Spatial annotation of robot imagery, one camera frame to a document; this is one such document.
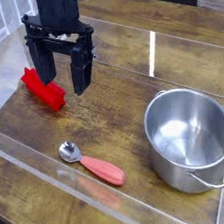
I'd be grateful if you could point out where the spoon with pink handle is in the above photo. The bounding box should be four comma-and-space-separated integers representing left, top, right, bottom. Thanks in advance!
58, 141, 126, 186

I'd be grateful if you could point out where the red star-shaped block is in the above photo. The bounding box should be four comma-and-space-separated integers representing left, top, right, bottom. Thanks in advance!
21, 67, 66, 112

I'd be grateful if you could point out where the silver metal pot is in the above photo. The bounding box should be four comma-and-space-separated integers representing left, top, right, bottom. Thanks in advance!
144, 88, 224, 194

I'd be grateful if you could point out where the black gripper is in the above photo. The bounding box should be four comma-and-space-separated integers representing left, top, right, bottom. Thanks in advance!
21, 0, 94, 96

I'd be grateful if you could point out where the clear acrylic enclosure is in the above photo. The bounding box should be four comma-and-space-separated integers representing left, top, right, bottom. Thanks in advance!
0, 20, 224, 224

